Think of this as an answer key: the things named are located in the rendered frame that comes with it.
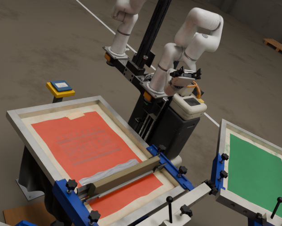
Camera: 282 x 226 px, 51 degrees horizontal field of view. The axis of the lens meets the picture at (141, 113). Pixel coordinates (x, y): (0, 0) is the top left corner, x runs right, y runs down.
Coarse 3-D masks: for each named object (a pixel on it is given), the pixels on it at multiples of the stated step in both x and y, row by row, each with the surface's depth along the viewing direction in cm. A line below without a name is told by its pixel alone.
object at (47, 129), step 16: (48, 128) 152; (64, 128) 156; (48, 144) 143; (64, 160) 139; (96, 160) 146; (80, 176) 135; (112, 192) 134; (128, 192) 138; (96, 208) 124; (112, 208) 127
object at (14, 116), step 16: (96, 96) 184; (16, 112) 147; (32, 112) 152; (48, 112) 160; (112, 112) 177; (16, 128) 141; (128, 128) 170; (32, 144) 134; (144, 144) 164; (48, 160) 131; (48, 176) 127; (176, 192) 144; (144, 208) 129; (112, 224) 117; (128, 224) 120
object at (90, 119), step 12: (72, 120) 163; (84, 120) 167; (96, 120) 171; (108, 132) 166; (120, 144) 162; (108, 156) 151; (120, 156) 155; (132, 156) 158; (144, 180) 147; (156, 180) 150; (132, 192) 138; (144, 192) 141
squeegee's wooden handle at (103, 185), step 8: (152, 160) 145; (128, 168) 135; (136, 168) 137; (144, 168) 141; (152, 168) 148; (112, 176) 127; (120, 176) 129; (128, 176) 134; (136, 176) 141; (96, 184) 121; (104, 184) 123; (112, 184) 128; (88, 192) 124; (96, 192) 123
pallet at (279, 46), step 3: (264, 39) 960; (267, 39) 973; (270, 39) 995; (273, 39) 1013; (264, 42) 961; (267, 42) 955; (270, 42) 958; (273, 42) 976; (276, 42) 993; (273, 45) 944; (276, 45) 954; (279, 45) 971; (279, 48) 933; (279, 51) 945
